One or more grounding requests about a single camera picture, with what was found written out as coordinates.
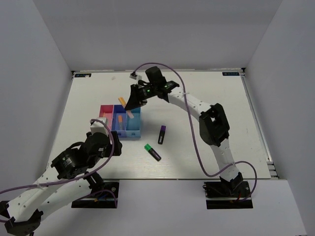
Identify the purple cap black highlighter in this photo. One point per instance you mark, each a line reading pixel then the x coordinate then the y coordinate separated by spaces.
pixel 161 134

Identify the right corner table label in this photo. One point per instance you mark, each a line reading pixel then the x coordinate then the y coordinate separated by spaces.
pixel 230 74

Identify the left corner table label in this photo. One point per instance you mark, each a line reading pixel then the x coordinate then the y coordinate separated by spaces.
pixel 82 75

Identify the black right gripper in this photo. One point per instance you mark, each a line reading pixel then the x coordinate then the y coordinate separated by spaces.
pixel 136 99

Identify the pink plastic drawer bin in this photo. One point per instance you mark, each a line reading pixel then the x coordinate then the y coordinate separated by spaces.
pixel 108 110

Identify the yellow cap pink highlighter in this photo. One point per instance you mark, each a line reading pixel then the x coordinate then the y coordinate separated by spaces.
pixel 123 103

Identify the green cap black highlighter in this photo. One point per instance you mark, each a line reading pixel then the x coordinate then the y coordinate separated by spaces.
pixel 152 152

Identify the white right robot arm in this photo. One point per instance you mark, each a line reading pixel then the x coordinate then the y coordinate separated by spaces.
pixel 213 124

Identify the orange cap clear highlighter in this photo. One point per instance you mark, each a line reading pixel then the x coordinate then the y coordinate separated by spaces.
pixel 121 122

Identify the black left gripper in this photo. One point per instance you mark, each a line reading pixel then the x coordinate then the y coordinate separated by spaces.
pixel 114 148

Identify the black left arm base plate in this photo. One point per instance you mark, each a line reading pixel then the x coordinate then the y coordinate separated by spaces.
pixel 107 199

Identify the dark blue plastic drawer bin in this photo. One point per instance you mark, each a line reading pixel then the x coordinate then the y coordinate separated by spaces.
pixel 119 110

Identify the corner table label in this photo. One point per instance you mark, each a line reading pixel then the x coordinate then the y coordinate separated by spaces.
pixel 230 74
pixel 82 75

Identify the light blue plastic drawer bin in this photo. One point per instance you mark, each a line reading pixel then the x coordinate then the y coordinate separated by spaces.
pixel 133 123

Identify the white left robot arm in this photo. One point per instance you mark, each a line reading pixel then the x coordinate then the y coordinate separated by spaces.
pixel 67 179

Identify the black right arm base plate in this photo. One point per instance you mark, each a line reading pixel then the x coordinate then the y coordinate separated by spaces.
pixel 218 198

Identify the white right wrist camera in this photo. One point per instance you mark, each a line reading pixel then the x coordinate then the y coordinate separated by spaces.
pixel 137 78

